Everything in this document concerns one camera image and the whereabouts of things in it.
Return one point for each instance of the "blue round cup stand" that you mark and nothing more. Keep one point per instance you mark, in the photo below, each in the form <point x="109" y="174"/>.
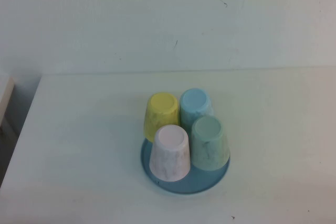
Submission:
<point x="204" y="182"/>

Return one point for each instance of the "beige furniture panel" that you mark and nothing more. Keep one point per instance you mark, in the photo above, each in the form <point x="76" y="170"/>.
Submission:
<point x="6" y="98"/>

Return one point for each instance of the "yellow marbled plastic cup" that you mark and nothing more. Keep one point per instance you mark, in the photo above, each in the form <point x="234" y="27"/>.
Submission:
<point x="160" y="108"/>

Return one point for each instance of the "light blue marbled plastic cup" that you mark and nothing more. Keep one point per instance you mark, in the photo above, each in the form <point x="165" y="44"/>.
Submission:
<point x="194" y="103"/>

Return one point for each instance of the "green marbled plastic cup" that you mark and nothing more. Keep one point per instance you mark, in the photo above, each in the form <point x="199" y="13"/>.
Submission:
<point x="208" y="140"/>

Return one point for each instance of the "pink marbled plastic cup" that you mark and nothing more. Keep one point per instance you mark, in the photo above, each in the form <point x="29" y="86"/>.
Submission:
<point x="169" y="153"/>

